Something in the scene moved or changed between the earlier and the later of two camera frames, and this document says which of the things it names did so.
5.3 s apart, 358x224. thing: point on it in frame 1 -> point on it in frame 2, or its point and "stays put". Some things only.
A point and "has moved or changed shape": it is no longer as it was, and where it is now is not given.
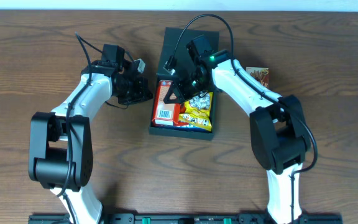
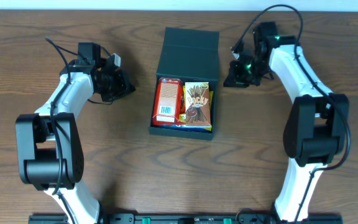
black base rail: x=189 y=219 stays put
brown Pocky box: x=261 y=73 has moved or changed shape
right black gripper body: x=181 y=84 -> x=239 y=76
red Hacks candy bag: x=182 y=108 stays put
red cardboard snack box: x=166 y=114 stays put
